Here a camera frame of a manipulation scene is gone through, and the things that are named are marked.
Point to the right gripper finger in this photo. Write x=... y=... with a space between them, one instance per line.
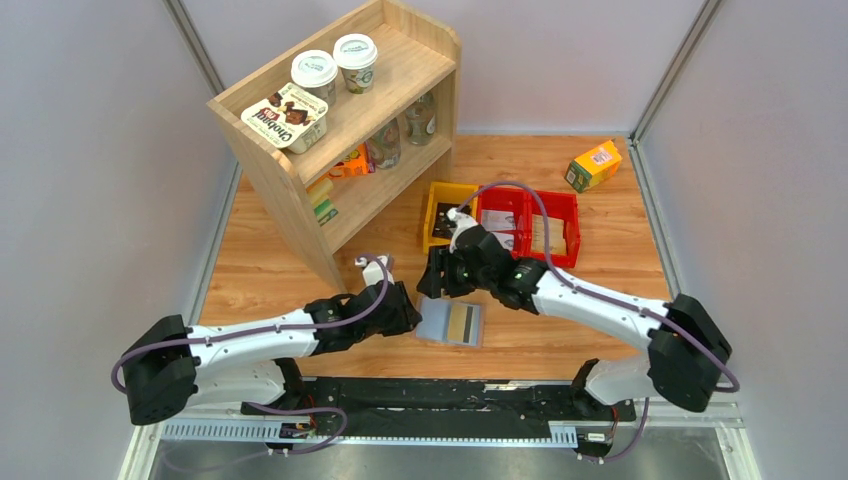
x=458 y=282
x=431 y=282

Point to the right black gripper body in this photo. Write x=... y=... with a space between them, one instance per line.
x=443 y=275

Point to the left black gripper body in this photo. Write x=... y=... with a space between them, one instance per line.
x=403 y=312

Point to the pink leather card holder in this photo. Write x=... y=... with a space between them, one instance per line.
x=434 y=314

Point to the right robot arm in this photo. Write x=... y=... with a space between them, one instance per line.
x=683 y=353

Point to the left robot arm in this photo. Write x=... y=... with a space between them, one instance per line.
x=172 y=366

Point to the white cards stack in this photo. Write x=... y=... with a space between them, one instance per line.
x=502 y=225

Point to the black cards stack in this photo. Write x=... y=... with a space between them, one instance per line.
x=444 y=227

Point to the tan cards stack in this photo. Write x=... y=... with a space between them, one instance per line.
x=555 y=234

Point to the middle red plastic bin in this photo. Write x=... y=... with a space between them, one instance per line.
x=515 y=201

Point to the red plastic bin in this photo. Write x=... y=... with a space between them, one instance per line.
x=562 y=206
x=515 y=201

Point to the yellow plastic bin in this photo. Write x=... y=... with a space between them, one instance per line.
x=442 y=192

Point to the right red plastic bin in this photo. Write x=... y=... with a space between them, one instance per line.
x=562 y=206

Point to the yellow green sponge pack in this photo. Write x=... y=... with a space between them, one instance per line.
x=318 y=194

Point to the orange snack box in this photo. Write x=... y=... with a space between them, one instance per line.
x=355 y=163

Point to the left glass jar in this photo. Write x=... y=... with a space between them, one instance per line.
x=384 y=147

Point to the glass jar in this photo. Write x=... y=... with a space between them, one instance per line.
x=420 y=118
x=384 y=147

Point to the right glass jar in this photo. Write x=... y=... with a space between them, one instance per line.
x=420 y=118

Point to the orange green juice carton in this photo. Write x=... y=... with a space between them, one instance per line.
x=593 y=167

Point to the wooden shelf unit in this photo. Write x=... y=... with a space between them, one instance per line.
x=416 y=54

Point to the Chobani yogurt pack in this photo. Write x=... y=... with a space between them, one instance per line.
x=290 y=119

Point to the left white-lidded paper cup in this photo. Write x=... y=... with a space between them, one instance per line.
x=315 y=71

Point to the white-lidded paper cup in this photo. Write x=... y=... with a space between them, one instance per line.
x=315 y=71
x=356 y=54

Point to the right white-lidded paper cup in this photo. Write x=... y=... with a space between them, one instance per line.
x=356 y=54

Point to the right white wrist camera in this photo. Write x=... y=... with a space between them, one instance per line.
x=463 y=222

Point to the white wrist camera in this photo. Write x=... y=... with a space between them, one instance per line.
x=375 y=270
x=463 y=222

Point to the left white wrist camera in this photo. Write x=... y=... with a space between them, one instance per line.
x=375 y=270

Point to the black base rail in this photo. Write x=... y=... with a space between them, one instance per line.
x=443 y=408

